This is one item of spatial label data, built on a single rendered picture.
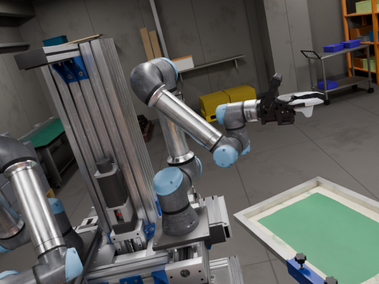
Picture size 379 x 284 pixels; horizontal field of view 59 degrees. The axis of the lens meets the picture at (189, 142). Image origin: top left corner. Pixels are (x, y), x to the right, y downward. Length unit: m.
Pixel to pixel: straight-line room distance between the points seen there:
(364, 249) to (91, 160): 1.20
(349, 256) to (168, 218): 0.77
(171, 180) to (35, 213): 0.48
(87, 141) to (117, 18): 7.19
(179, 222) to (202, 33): 7.28
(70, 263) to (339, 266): 1.04
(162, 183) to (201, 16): 7.29
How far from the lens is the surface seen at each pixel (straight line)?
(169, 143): 1.33
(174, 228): 1.31
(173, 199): 1.26
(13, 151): 1.08
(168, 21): 8.36
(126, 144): 1.39
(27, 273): 0.98
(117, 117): 1.37
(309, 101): 1.12
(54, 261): 0.97
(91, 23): 8.66
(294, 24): 7.69
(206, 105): 7.32
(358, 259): 1.58
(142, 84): 1.15
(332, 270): 1.53
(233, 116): 1.19
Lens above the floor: 1.97
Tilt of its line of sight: 18 degrees down
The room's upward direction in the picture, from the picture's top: 15 degrees counter-clockwise
